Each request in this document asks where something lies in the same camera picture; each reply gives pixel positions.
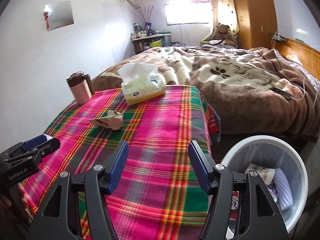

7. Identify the red hanging knot ornament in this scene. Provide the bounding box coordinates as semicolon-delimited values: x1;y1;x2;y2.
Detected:
43;11;50;30

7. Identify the pink plaid tablecloth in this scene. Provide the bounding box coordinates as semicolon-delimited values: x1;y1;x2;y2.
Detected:
23;86;219;239

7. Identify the yellow tissue pack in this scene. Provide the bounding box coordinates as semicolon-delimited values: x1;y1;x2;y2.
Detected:
118;63;166;106

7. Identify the white trash bin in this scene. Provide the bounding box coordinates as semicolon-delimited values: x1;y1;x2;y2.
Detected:
221;135;308;232

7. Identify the patterned snack wrapper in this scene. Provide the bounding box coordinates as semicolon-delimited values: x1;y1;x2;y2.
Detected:
245;163;277;194

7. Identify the square wall mirror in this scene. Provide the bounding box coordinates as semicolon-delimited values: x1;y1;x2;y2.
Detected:
44;1;74;31

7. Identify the green beige small carton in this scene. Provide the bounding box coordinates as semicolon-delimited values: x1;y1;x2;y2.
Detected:
89;110;123;131

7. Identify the black phone on bed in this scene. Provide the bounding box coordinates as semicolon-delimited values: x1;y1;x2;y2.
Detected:
270;87;292;100

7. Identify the patterned curtain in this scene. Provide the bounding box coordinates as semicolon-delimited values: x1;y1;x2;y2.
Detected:
209;0;239;34

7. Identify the brown cream blanket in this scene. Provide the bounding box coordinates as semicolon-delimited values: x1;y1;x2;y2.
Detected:
93;45;319;140

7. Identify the cluttered shelf unit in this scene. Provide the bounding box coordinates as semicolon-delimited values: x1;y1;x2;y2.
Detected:
131;33;171;55

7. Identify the wooden wardrobe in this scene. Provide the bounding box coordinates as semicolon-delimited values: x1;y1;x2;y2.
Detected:
234;0;277;49

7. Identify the dried branches vase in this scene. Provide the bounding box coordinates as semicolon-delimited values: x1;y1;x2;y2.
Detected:
132;5;161;32

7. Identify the wooden headboard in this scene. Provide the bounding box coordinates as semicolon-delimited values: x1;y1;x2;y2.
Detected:
275;38;320;80

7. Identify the pink brown travel mug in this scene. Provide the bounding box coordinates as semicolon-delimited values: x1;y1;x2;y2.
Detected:
66;71;95;105

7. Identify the white charging cable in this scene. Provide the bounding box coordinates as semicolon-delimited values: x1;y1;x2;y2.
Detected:
292;74;320;111

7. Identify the brown teddy bear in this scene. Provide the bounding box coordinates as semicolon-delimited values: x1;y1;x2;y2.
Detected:
211;24;236;46

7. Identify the person left hand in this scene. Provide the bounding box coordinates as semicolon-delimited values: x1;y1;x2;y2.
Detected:
1;183;29;229

